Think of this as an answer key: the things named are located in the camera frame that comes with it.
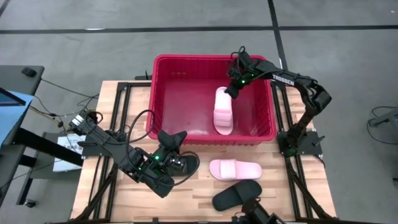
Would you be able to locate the black aluminium table frame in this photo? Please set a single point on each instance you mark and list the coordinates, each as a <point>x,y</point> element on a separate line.
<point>133,84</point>

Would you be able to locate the black slide sandal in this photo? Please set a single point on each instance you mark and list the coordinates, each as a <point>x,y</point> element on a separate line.
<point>190,165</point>
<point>233,196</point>

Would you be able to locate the flat computer monitor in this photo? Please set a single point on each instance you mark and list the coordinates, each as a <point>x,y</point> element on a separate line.
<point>11,115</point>

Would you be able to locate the black desk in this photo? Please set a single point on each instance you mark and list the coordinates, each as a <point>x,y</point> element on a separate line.
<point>18,81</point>

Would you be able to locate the pink slide sandal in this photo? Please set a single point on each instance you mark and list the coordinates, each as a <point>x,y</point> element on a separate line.
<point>223,112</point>
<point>233,169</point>

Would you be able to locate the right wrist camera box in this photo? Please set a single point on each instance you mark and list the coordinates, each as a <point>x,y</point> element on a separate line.
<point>245,59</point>

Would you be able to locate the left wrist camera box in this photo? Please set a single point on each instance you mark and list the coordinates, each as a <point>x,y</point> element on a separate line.
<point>179,163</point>

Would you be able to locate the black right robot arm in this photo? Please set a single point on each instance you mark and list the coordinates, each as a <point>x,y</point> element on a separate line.
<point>298,81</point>

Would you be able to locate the small black caster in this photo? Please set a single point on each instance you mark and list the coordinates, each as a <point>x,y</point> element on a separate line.
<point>30,203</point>

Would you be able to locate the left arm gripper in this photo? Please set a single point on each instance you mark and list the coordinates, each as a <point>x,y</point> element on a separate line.
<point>163,160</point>

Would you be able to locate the red plastic bin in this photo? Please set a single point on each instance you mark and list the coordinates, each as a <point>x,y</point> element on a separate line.
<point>186,102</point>

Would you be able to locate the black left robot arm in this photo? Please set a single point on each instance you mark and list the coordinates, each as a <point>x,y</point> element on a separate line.
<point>105,143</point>

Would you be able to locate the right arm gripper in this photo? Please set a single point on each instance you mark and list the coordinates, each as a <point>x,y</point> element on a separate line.
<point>248,76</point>

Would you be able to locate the white paper sheet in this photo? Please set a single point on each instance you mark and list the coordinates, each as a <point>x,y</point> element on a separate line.
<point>65,161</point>

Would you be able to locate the black computer mouse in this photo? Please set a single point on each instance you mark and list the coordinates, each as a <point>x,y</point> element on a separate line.
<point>29,72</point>

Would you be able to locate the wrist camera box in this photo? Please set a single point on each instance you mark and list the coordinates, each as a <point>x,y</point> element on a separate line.
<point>245,59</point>
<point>179,163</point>

